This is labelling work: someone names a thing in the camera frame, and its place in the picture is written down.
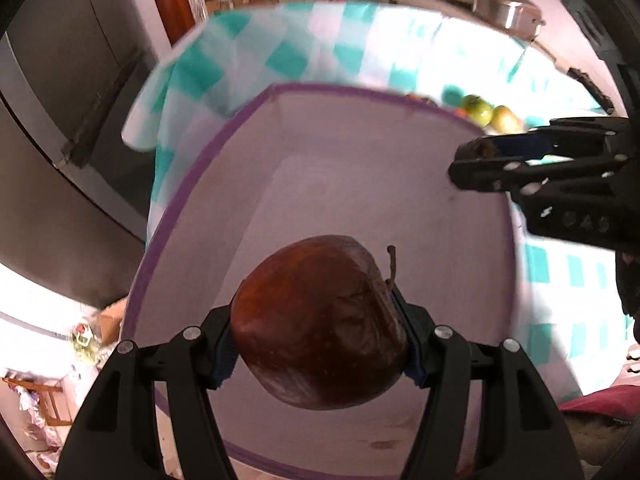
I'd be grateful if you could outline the dark red apple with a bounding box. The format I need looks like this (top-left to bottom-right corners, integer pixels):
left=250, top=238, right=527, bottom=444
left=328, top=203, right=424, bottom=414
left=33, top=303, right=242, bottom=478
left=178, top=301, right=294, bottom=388
left=230, top=234, right=407, bottom=411

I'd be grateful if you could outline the dark brown passion fruit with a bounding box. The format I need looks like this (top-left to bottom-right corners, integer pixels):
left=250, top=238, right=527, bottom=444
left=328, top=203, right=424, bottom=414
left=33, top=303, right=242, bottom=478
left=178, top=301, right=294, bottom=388
left=456, top=138, right=501, bottom=160

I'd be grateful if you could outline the yellow red apple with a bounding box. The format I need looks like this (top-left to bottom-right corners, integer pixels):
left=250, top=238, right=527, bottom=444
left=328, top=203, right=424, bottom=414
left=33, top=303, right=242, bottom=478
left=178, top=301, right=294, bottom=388
left=490, top=105, right=524, bottom=134

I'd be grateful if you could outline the green apple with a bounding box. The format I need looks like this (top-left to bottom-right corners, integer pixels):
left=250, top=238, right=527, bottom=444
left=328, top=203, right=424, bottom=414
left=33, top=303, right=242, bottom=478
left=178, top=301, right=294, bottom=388
left=460, top=94, right=494, bottom=128

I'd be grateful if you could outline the teal white checkered tablecloth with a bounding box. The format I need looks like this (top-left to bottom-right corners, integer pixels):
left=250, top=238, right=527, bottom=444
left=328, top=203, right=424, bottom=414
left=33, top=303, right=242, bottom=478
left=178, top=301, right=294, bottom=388
left=122, top=2, right=627, bottom=401

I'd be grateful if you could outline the silver roaster pan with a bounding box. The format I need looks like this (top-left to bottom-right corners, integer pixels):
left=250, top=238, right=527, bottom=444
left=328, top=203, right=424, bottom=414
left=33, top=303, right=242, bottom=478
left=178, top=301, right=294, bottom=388
left=472, top=0, right=546, bottom=41

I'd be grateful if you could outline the white box purple rim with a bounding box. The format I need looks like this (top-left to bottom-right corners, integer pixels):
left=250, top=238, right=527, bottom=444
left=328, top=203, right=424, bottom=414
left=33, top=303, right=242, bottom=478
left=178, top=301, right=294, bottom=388
left=121, top=81, right=533, bottom=480

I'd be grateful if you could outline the dark grey refrigerator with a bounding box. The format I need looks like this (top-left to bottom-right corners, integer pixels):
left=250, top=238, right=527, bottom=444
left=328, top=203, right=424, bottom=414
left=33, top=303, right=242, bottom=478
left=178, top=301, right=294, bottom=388
left=1, top=0, right=166, bottom=308

